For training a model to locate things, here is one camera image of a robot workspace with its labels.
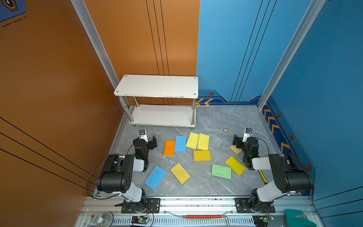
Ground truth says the light yellow sponge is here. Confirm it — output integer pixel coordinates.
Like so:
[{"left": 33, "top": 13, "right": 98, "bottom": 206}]
[
  {"left": 186, "top": 132, "right": 199, "bottom": 149},
  {"left": 197, "top": 133, "right": 210, "bottom": 150}
]

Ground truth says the thick yellow sponge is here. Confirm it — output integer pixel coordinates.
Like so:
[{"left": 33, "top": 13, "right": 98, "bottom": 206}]
[{"left": 193, "top": 150, "right": 211, "bottom": 162}]

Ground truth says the white two-tier shelf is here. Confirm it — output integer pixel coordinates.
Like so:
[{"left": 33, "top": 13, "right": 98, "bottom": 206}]
[{"left": 114, "top": 74, "right": 199, "bottom": 128}]

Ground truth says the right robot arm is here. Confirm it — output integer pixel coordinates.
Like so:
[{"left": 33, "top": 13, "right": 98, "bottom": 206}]
[{"left": 232, "top": 134, "right": 313, "bottom": 214}]

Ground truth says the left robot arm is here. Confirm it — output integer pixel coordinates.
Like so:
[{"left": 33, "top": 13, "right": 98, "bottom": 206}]
[{"left": 96, "top": 136, "right": 157, "bottom": 212}]

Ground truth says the tan yellow sponge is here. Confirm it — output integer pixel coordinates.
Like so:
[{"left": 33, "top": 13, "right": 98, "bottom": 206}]
[{"left": 229, "top": 145, "right": 242, "bottom": 155}]

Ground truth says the orange sponge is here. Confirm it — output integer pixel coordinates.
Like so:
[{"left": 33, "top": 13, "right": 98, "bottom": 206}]
[{"left": 163, "top": 140, "right": 175, "bottom": 156}]

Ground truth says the small blue sponge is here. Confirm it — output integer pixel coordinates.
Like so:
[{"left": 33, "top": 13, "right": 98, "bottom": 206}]
[{"left": 174, "top": 136, "right": 187, "bottom": 152}]

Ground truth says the yellow black caliper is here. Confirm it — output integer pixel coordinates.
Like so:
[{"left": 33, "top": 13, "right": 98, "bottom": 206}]
[{"left": 258, "top": 170, "right": 268, "bottom": 184}]

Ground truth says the large blue sponge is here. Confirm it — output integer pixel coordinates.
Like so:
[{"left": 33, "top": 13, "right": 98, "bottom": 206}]
[{"left": 144, "top": 166, "right": 166, "bottom": 190}]

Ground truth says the green sponge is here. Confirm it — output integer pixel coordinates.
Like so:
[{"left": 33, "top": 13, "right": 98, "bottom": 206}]
[{"left": 211, "top": 164, "right": 232, "bottom": 180}]

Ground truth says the dark yellow sponge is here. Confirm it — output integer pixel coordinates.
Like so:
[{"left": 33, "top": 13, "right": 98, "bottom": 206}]
[{"left": 170, "top": 163, "right": 191, "bottom": 185}]

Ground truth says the right circuit board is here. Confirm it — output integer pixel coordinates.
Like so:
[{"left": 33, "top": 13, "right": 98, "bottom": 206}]
[{"left": 259, "top": 216, "right": 275, "bottom": 226}]

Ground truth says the circuit board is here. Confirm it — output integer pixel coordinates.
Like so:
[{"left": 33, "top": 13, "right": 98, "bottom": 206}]
[
  {"left": 259, "top": 216, "right": 275, "bottom": 226},
  {"left": 130, "top": 216, "right": 150, "bottom": 227}
]

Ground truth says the left circuit board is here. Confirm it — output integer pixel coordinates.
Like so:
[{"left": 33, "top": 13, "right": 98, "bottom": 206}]
[{"left": 130, "top": 216, "right": 150, "bottom": 227}]

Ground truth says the grey emergency stop box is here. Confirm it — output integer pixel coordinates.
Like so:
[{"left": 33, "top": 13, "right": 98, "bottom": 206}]
[{"left": 88, "top": 212, "right": 114, "bottom": 227}]

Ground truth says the green glove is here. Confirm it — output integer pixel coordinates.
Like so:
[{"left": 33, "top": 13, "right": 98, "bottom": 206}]
[{"left": 285, "top": 209, "right": 317, "bottom": 227}]

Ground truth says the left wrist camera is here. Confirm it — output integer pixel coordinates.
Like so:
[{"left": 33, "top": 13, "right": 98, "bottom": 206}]
[{"left": 139, "top": 129, "right": 148, "bottom": 142}]

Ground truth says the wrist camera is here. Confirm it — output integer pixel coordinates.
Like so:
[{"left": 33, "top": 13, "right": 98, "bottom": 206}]
[
  {"left": 139, "top": 129, "right": 148, "bottom": 142},
  {"left": 243, "top": 128, "right": 252, "bottom": 142}
]

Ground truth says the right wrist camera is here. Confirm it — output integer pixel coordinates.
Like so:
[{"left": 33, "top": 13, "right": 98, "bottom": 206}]
[{"left": 243, "top": 128, "right": 252, "bottom": 142}]

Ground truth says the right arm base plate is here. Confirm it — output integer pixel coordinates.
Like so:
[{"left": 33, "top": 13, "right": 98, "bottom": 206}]
[{"left": 234, "top": 197, "right": 276, "bottom": 213}]

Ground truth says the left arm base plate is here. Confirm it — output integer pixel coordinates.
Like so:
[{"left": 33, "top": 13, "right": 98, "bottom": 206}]
[{"left": 121, "top": 198, "right": 161, "bottom": 214}]

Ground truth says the red handled tool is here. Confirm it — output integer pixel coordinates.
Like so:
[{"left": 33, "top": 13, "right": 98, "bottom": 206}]
[{"left": 184, "top": 215, "right": 222, "bottom": 219}]

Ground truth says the left aluminium frame post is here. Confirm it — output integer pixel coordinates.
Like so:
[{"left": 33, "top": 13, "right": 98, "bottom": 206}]
[{"left": 71, "top": 0, "right": 119, "bottom": 89}]

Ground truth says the aluminium frame post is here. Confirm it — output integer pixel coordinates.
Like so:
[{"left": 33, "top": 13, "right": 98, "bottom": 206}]
[
  {"left": 257, "top": 0, "right": 326, "bottom": 111},
  {"left": 71, "top": 0, "right": 119, "bottom": 89}
]

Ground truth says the right aluminium frame post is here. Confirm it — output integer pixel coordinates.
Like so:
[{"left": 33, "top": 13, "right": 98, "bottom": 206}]
[{"left": 257, "top": 0, "right": 326, "bottom": 111}]

